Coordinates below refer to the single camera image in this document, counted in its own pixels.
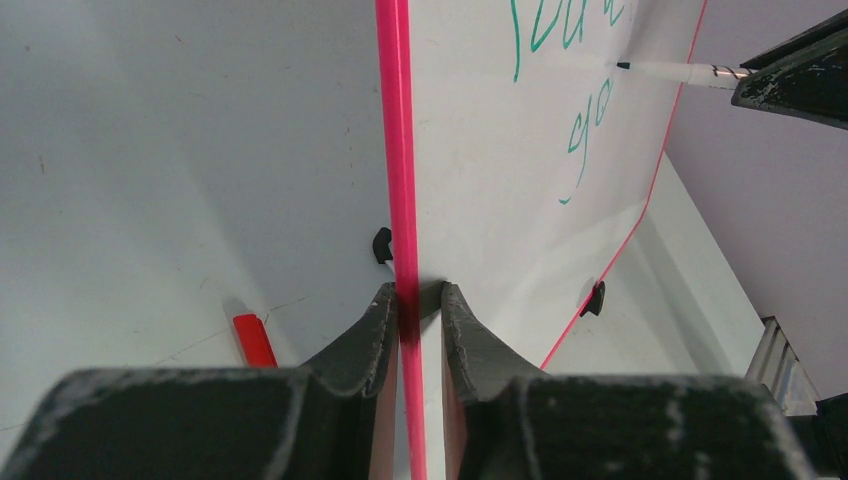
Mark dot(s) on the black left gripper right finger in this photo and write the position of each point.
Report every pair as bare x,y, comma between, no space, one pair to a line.
504,418

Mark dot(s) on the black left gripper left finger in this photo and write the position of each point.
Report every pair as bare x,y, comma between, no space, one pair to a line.
332,417

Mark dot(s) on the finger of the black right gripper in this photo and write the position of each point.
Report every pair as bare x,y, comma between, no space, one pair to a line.
833,25
809,84

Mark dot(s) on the green whiteboard marker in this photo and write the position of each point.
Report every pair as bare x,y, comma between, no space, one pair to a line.
707,75

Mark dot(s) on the pink-framed whiteboard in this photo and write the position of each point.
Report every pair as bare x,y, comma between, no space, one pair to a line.
521,158

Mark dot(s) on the red-capped whiteboard marker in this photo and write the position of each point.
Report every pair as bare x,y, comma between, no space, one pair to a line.
254,341

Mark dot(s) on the right black board stand clip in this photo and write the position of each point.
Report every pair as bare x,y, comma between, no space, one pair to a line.
595,302

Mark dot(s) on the black board stand clip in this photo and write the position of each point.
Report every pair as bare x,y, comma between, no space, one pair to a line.
595,302
381,246

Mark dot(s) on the rear black board stand clip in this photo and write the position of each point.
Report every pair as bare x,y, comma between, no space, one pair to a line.
381,246

